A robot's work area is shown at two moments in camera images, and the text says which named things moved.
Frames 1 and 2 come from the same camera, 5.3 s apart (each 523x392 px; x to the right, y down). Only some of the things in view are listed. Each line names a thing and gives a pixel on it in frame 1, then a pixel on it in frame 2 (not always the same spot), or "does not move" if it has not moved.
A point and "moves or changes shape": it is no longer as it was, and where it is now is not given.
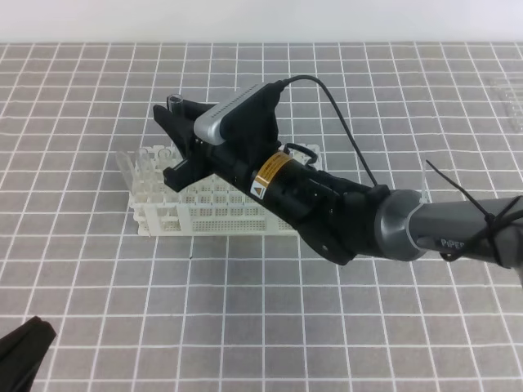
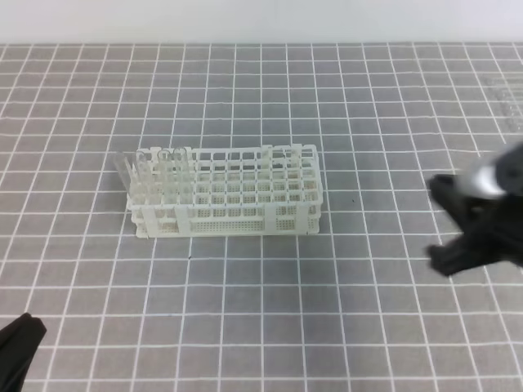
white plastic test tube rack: (208, 207) does not move
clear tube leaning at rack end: (128, 171) does not move
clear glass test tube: (174, 104) moves or changes shape
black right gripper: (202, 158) -> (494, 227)
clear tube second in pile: (513, 107) does not move
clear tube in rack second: (143, 177) does not move
